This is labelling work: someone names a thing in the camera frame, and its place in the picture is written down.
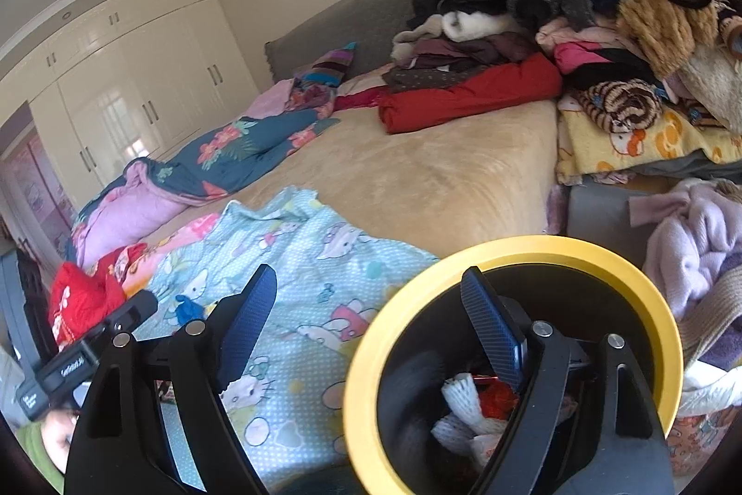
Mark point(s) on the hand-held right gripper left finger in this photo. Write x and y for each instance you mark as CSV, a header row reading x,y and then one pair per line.
x,y
246,332

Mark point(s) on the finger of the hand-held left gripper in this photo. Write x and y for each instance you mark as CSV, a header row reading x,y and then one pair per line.
x,y
75,364

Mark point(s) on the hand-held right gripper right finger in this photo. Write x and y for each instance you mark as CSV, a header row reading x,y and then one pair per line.
x,y
490,327

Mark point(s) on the yellow rimmed black trash bin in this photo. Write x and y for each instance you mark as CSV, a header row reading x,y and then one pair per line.
x,y
359,385

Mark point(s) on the person's left forearm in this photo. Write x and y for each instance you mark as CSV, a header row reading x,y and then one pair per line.
x,y
37,457

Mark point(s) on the person's left hand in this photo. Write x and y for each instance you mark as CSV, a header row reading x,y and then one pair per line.
x,y
58,437

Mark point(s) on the red printed bag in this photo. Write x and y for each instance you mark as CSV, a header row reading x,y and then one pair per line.
x,y
81,298

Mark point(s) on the light blue printed blanket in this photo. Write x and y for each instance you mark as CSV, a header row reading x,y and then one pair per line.
x,y
313,286

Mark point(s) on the pink printed cloth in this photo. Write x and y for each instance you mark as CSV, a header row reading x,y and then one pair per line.
x,y
185,240

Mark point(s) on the pink cabinet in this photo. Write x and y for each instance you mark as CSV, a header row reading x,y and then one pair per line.
x,y
40,182

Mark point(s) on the beige bed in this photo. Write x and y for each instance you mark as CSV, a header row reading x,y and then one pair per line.
x,y
435,170

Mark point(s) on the blue floral quilt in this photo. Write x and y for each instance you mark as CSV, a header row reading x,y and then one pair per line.
x,y
243,147

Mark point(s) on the lilac fleece garment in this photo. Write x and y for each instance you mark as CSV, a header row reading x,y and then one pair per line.
x,y
690,251

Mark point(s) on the red garment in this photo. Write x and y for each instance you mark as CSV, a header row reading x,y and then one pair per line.
x,y
464,95

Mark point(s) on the yellow printed blanket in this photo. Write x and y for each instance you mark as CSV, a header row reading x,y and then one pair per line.
x,y
637,141

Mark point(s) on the white wardrobe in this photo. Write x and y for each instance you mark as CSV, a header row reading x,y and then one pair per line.
x,y
133,83

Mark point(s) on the red lace cloth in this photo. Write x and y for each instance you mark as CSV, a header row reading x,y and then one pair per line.
x,y
362,98

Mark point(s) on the striped purple cloth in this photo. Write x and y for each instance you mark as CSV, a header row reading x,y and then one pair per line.
x,y
330,63

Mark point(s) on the grey headboard cushion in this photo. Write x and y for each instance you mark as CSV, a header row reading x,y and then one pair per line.
x,y
348,19

